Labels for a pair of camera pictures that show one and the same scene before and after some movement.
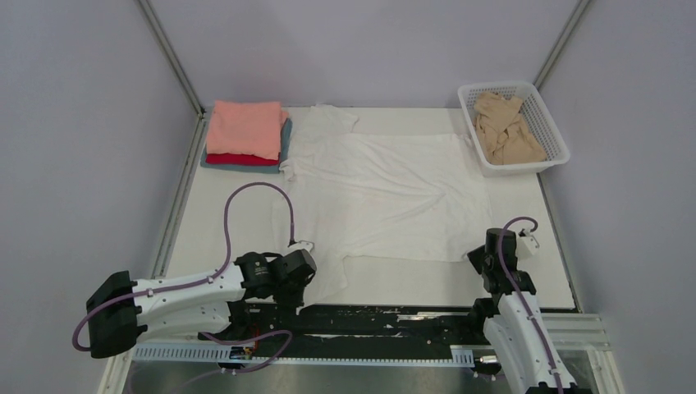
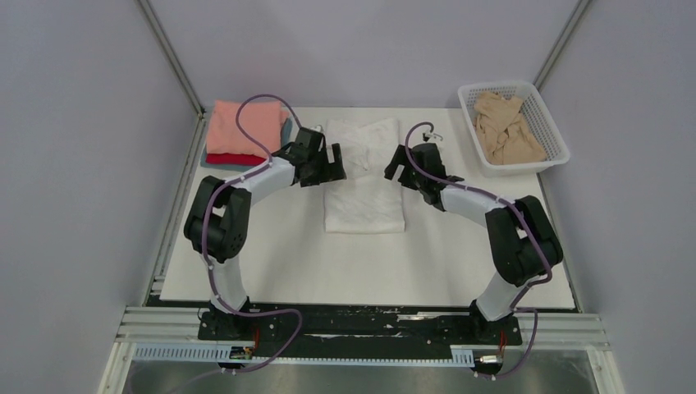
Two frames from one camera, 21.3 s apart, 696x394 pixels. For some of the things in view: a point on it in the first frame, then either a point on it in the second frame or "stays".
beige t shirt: [505, 135] stays
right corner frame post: [562, 44] stays
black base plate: [457, 328] stays
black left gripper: [296, 300] to [332, 171]
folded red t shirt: [240, 158] stays
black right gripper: [473, 258] to [400, 158]
